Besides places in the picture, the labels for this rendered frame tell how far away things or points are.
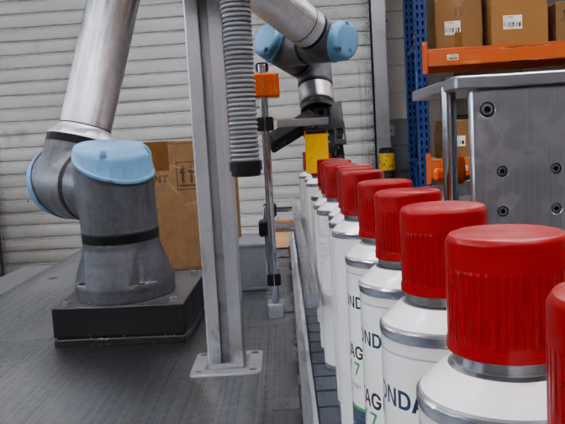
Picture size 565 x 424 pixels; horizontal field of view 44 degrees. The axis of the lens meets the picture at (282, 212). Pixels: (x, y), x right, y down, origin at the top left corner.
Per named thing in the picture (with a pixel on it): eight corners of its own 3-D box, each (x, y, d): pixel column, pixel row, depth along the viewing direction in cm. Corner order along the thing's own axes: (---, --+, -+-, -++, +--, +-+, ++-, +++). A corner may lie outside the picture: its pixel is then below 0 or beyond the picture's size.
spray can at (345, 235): (412, 440, 52) (402, 170, 50) (344, 443, 52) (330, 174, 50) (400, 412, 58) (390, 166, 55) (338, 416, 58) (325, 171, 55)
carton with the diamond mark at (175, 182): (221, 268, 143) (213, 138, 141) (109, 273, 146) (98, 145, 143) (242, 246, 173) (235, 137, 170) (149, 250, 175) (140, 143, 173)
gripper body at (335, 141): (346, 145, 138) (341, 94, 143) (303, 148, 138) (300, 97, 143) (345, 163, 145) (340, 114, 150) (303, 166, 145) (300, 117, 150)
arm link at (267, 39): (293, 14, 135) (329, 39, 143) (256, 21, 143) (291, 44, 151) (283, 52, 134) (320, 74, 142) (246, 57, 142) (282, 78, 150)
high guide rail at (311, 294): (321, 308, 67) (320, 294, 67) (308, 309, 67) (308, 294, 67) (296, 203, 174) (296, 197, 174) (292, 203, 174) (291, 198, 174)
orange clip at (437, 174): (466, 184, 51) (465, 155, 50) (439, 186, 51) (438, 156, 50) (456, 182, 53) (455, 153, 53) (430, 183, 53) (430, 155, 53)
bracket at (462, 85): (641, 78, 41) (641, 61, 40) (453, 89, 41) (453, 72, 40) (551, 93, 54) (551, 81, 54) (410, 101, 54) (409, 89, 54)
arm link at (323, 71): (284, 46, 152) (310, 62, 158) (287, 88, 148) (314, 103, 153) (311, 29, 147) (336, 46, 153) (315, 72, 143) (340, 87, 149)
